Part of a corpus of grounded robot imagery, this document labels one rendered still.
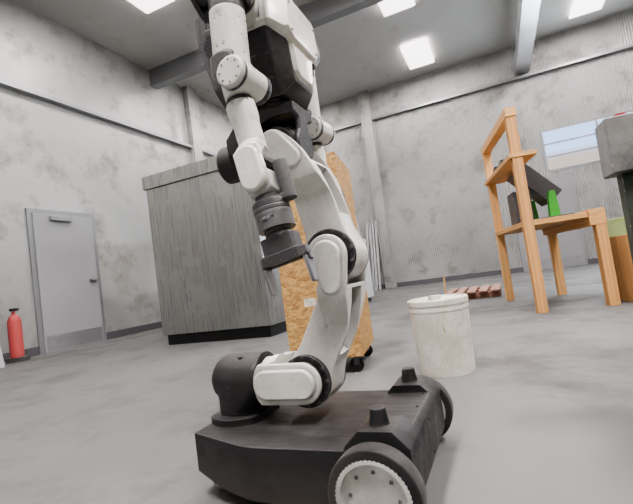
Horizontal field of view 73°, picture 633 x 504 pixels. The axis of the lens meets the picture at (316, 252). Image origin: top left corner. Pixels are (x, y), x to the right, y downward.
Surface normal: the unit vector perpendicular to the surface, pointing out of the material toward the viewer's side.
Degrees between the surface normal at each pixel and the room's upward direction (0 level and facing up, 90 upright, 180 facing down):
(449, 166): 90
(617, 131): 90
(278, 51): 98
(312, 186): 115
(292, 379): 90
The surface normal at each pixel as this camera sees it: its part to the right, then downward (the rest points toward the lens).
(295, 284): -0.25, -0.03
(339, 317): -0.30, 0.42
